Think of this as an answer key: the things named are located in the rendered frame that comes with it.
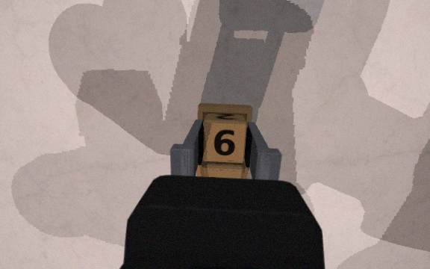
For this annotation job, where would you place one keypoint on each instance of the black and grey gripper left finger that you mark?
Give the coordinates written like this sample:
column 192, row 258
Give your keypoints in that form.
column 185, row 158

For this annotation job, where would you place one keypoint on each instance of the brown number cube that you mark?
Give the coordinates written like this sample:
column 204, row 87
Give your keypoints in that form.
column 222, row 169
column 224, row 137

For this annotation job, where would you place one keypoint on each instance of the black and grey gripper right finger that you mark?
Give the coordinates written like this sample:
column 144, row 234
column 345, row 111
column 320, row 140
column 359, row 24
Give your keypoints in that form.
column 264, row 162

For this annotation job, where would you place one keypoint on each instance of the brown wooden tray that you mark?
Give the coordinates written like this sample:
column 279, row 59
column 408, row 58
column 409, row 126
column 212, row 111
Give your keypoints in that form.
column 245, row 110

